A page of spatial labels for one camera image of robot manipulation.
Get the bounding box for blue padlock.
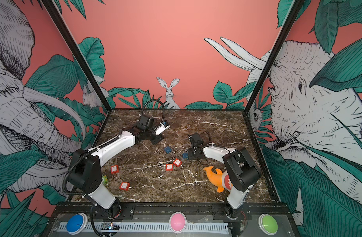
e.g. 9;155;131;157
182;152;189;160
164;146;172;154

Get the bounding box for red padlock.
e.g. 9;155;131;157
173;159;182;167
119;182;130;191
110;165;119;174
165;164;174;171

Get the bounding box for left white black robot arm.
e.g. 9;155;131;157
62;99;170;218

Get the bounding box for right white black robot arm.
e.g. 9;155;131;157
187;133;262;219

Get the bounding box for orange shark plush toy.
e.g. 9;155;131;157
204;166;232;193

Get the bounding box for green number block toy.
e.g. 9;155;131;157
103;175;109;185

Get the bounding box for pink push button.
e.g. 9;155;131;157
169;212;187;234

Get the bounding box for green push button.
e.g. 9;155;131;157
258;214;278;236

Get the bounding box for white vented strip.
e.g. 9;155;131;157
56;222;230;234

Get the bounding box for blue push button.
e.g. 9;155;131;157
66;213;88;235

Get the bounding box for black front mounting rail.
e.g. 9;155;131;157
50;202;291;221

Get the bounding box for left black frame post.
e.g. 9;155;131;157
41;0;112;113

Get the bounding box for black frame post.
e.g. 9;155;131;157
244;0;304;114
41;0;112;113

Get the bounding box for right black frame post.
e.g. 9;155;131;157
244;0;304;114

